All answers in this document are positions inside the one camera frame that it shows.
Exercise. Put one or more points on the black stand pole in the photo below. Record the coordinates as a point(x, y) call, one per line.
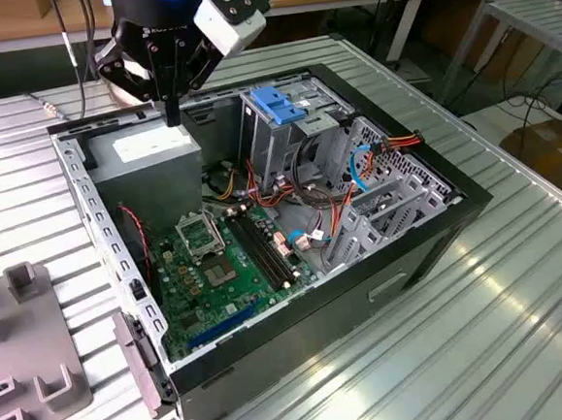
point(394, 1)

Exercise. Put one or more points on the blue expansion slot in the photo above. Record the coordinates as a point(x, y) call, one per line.
point(222, 326)

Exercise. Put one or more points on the black PC case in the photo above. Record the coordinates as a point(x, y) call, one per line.
point(320, 333)

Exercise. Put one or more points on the grey parts rack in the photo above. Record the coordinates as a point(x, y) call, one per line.
point(28, 337)

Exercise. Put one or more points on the black RAM slot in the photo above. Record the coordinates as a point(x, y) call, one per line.
point(272, 249)
point(259, 250)
point(253, 251)
point(265, 250)

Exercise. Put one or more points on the brown cardboard box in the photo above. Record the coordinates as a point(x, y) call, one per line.
point(549, 159)

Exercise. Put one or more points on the perforated metal disk bay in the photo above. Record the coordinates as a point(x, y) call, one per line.
point(407, 173)

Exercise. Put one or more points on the grey plastic case bezel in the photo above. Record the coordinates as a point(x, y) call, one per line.
point(137, 362)

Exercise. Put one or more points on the grey power supply unit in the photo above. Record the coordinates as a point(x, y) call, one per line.
point(147, 181)

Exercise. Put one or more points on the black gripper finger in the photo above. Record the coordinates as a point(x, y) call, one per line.
point(206, 65)
point(114, 70)

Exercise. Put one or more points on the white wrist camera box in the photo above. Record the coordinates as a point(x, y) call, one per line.
point(228, 29)

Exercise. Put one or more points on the green motherboard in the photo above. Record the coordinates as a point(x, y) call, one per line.
point(248, 292)

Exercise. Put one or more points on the black case fan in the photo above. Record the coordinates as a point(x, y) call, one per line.
point(137, 270)

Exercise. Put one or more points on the black square chipset chip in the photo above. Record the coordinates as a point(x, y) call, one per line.
point(190, 320)

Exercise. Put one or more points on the metal slat side table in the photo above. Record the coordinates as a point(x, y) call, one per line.
point(538, 19)

